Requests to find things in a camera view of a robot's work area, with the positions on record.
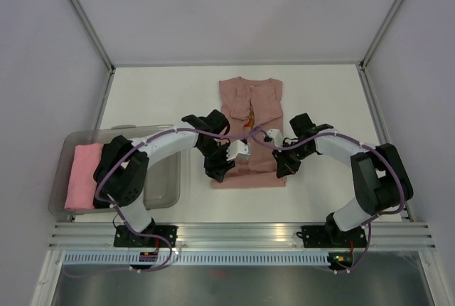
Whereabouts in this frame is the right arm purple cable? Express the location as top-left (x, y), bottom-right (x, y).
top-left (248, 131), bottom-right (406, 275)

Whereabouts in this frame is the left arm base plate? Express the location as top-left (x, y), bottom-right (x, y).
top-left (113, 225), bottom-right (178, 248)

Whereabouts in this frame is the grey plastic bin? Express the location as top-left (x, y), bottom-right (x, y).
top-left (48, 125), bottom-right (181, 220)

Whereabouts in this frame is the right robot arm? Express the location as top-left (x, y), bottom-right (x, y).
top-left (264, 113), bottom-right (414, 246)

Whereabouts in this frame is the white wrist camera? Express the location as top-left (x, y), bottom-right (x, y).
top-left (264, 129), bottom-right (284, 148)
top-left (226, 139), bottom-right (251, 161)

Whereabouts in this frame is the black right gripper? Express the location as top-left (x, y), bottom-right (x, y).
top-left (272, 140), bottom-right (313, 177)

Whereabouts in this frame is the right aluminium frame post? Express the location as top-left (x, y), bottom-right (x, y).
top-left (358, 0), bottom-right (426, 71)

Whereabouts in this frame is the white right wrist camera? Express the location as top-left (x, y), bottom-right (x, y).
top-left (264, 129), bottom-right (284, 148)

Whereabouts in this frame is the dusty pink t-shirt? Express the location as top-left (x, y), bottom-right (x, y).
top-left (211, 77), bottom-right (286, 189)

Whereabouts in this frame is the pink rolled t-shirt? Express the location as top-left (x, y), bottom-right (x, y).
top-left (65, 143), bottom-right (103, 211)

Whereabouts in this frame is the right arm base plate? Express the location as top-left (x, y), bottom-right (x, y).
top-left (296, 225), bottom-right (367, 249)

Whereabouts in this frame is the aluminium front rail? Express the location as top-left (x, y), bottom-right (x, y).
top-left (48, 222), bottom-right (436, 251)

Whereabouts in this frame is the aluminium frame post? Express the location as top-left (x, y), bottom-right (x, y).
top-left (358, 0), bottom-right (426, 71)
top-left (49, 0), bottom-right (115, 74)

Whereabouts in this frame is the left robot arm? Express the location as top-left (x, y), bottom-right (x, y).
top-left (93, 110), bottom-right (235, 246)

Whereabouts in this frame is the white slotted cable duct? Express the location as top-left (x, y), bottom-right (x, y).
top-left (63, 251), bottom-right (351, 267)

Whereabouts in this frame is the black rolled t-shirt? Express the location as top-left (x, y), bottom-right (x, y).
top-left (93, 143), bottom-right (115, 209)

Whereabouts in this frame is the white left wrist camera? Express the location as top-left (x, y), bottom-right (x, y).
top-left (226, 139), bottom-right (251, 161)

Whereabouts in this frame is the left aluminium frame post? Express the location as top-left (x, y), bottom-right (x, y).
top-left (49, 0), bottom-right (115, 74)

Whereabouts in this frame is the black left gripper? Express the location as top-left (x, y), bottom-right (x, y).
top-left (197, 140), bottom-right (235, 184)

